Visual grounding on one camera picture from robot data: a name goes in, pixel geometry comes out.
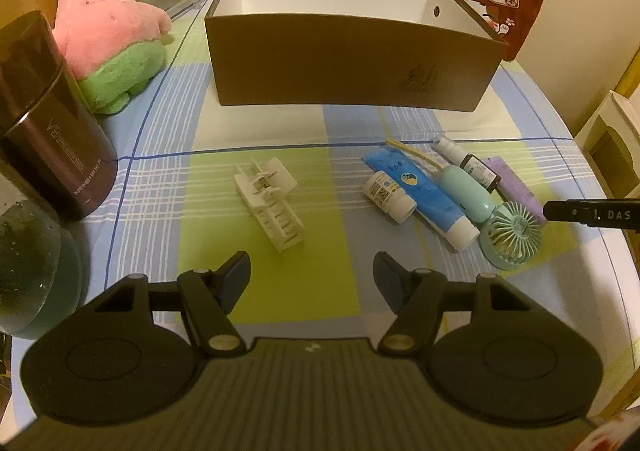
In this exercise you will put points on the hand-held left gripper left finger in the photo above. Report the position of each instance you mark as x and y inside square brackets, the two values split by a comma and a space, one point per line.
[235, 281]

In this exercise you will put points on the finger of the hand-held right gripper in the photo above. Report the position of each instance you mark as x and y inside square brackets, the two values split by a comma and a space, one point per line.
[565, 212]

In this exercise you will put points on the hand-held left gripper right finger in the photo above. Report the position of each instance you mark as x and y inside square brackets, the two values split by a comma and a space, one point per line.
[390, 281]

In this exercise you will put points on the mint handheld fan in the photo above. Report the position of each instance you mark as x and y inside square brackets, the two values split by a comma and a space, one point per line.
[510, 236]

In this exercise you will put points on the white plastic clip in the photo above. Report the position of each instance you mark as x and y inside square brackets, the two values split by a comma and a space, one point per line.
[272, 206]

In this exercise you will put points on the blue hand cream tube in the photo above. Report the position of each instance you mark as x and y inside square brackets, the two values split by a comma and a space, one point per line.
[425, 196]

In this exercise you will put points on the small dark spray bottle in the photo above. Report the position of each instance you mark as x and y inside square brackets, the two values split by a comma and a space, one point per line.
[475, 168]

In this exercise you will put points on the brown cardboard box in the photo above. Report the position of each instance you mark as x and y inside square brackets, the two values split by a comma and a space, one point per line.
[350, 61]

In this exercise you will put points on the purple tube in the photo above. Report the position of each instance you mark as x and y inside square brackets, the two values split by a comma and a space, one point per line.
[515, 186]

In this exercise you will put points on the white wooden stool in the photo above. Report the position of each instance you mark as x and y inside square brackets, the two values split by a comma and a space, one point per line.
[610, 141]

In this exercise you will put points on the small white pill bottle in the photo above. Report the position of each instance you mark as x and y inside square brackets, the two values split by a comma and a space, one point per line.
[387, 193]

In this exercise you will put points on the checkered tablecloth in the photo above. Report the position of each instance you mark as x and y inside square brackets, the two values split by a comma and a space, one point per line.
[325, 176]

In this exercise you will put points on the beige stick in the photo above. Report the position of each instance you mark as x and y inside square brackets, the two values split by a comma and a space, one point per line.
[415, 151]

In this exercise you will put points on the glass kettle with green lid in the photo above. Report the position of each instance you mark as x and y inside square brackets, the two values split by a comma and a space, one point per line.
[35, 276]

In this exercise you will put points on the red and white object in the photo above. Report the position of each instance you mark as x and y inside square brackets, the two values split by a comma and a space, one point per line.
[615, 433]

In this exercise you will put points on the maroon thermos bottle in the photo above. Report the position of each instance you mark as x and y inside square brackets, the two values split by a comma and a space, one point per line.
[50, 131]

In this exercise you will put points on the pink starfish plush toy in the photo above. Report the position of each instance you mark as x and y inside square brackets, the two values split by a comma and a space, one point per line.
[105, 31]

